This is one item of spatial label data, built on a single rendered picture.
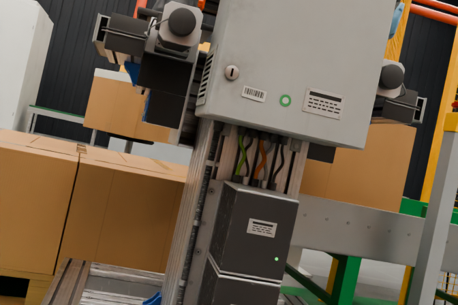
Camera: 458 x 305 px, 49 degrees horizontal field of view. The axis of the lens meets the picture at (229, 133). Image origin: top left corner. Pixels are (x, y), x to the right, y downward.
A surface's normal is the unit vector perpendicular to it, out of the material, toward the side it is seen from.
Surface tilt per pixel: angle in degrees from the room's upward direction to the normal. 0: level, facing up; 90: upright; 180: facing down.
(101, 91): 90
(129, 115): 90
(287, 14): 90
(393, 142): 90
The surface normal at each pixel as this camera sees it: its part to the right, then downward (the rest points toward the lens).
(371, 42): 0.18, 0.00
